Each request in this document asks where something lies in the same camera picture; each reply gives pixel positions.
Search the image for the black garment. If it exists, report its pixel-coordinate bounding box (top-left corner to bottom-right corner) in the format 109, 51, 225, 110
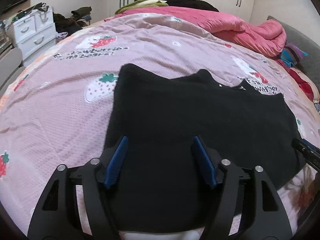
135, 0, 220, 12

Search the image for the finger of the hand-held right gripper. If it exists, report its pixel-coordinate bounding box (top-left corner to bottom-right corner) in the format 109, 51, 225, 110
291, 137, 320, 173

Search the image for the pink quilt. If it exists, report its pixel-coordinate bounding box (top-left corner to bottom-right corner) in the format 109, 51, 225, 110
115, 5, 287, 58

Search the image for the pile of dark clothes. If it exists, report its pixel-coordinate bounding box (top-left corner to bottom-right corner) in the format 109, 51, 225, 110
53, 6, 93, 37

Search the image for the grey headboard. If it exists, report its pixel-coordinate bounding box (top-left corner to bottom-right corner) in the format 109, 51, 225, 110
267, 16, 320, 80

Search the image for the white drawer cabinet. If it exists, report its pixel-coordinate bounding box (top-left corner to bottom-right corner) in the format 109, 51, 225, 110
6, 4, 57, 61

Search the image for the pink strawberry print bed sheet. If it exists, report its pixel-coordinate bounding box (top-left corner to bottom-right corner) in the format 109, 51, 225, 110
0, 12, 320, 240

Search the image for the black shirt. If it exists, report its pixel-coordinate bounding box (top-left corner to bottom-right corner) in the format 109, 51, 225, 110
104, 64, 307, 233

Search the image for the green blanket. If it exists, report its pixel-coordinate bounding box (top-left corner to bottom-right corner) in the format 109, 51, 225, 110
115, 0, 168, 14

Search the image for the red cloth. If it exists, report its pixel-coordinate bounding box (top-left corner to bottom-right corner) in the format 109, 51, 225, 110
287, 66, 316, 102

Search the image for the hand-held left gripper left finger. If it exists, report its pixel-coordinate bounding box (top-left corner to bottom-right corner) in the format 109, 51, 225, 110
27, 135, 129, 240

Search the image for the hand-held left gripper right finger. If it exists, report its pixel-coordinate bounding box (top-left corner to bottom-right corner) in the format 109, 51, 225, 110
191, 135, 293, 240

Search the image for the grey chair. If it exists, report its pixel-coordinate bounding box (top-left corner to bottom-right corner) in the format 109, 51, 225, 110
0, 47, 27, 96

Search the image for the striped colourful cloth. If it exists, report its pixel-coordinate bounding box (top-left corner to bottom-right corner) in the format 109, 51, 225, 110
280, 41, 307, 68

